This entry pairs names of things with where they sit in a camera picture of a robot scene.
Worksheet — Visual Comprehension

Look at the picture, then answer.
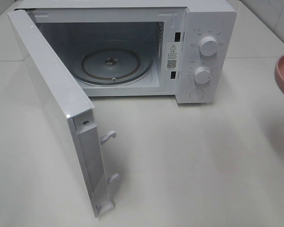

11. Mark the round white door button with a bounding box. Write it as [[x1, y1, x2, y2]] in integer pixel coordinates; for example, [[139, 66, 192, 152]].
[[189, 88, 204, 101]]

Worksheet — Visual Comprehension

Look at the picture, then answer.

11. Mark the white microwave door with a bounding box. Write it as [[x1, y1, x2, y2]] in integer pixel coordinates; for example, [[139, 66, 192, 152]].
[[8, 10, 119, 217]]

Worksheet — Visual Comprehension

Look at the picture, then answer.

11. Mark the white timer knob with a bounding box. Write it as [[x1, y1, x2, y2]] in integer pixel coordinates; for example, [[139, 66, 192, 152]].
[[194, 67, 212, 84]]

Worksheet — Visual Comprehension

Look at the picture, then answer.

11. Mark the white microwave oven body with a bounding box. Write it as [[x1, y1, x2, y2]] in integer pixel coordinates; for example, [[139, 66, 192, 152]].
[[14, 0, 237, 104]]

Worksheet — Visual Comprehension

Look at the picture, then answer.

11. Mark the upper white power knob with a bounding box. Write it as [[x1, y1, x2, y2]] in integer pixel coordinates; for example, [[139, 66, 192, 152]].
[[198, 35, 218, 57]]

